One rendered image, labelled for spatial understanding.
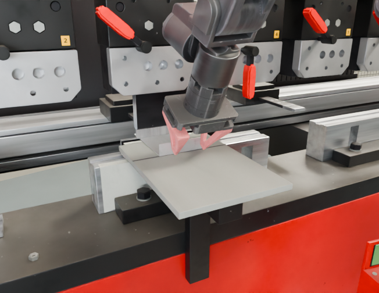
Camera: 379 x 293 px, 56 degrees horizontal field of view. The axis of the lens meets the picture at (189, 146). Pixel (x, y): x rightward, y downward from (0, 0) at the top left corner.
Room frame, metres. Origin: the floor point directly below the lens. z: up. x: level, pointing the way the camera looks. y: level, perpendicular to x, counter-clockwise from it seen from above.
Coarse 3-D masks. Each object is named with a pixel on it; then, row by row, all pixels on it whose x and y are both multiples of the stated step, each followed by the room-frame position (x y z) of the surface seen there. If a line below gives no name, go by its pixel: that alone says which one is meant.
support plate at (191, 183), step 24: (144, 144) 0.62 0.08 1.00; (216, 144) 0.62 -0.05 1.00; (144, 168) 0.51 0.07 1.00; (168, 168) 0.51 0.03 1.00; (192, 168) 0.51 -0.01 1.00; (216, 168) 0.51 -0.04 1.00; (240, 168) 0.51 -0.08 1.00; (264, 168) 0.51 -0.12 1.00; (168, 192) 0.43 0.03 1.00; (192, 192) 0.43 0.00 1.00; (216, 192) 0.43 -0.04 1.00; (240, 192) 0.43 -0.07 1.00; (264, 192) 0.43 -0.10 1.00
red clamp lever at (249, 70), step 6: (246, 48) 0.67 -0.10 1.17; (252, 48) 0.66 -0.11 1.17; (258, 48) 0.66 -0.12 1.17; (246, 54) 0.67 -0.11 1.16; (252, 54) 0.66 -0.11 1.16; (246, 60) 0.67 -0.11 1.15; (252, 60) 0.67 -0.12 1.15; (246, 66) 0.67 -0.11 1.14; (252, 66) 0.66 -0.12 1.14; (246, 72) 0.67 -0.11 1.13; (252, 72) 0.66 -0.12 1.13; (246, 78) 0.66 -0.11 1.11; (252, 78) 0.66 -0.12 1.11; (246, 84) 0.66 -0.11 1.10; (252, 84) 0.66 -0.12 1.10; (246, 90) 0.66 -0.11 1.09; (252, 90) 0.66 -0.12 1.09; (246, 96) 0.67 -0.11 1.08; (252, 96) 0.66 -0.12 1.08
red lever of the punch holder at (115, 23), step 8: (96, 8) 0.55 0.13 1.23; (104, 8) 0.54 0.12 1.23; (104, 16) 0.54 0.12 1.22; (112, 16) 0.55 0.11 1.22; (112, 24) 0.55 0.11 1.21; (120, 24) 0.55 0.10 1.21; (120, 32) 0.56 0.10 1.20; (128, 32) 0.56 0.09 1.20; (136, 40) 0.57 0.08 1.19; (136, 48) 0.59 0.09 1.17; (144, 48) 0.57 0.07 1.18
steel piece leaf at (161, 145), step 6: (144, 138) 0.64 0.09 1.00; (150, 138) 0.64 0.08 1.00; (156, 138) 0.64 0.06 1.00; (162, 138) 0.64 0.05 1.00; (168, 138) 0.64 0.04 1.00; (192, 138) 0.59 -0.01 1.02; (198, 138) 0.59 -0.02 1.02; (150, 144) 0.61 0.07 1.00; (156, 144) 0.61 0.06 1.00; (162, 144) 0.56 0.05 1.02; (168, 144) 0.57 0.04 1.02; (186, 144) 0.58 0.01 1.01; (192, 144) 0.59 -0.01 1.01; (198, 144) 0.59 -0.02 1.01; (156, 150) 0.58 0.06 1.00; (162, 150) 0.56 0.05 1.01; (168, 150) 0.57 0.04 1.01; (186, 150) 0.58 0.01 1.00
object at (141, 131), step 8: (136, 96) 0.64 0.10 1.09; (144, 96) 0.64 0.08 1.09; (152, 96) 0.65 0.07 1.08; (160, 96) 0.66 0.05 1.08; (136, 104) 0.64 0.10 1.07; (144, 104) 0.64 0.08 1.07; (152, 104) 0.65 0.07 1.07; (160, 104) 0.66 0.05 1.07; (136, 112) 0.64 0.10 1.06; (144, 112) 0.64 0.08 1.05; (152, 112) 0.65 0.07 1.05; (160, 112) 0.66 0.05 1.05; (136, 120) 0.64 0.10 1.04; (144, 120) 0.64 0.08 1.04; (152, 120) 0.65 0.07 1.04; (160, 120) 0.66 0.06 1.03; (136, 128) 0.64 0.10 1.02; (144, 128) 0.65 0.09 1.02; (152, 128) 0.66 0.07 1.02; (160, 128) 0.67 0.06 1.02; (136, 136) 0.64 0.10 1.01; (144, 136) 0.65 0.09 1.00; (152, 136) 0.66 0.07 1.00
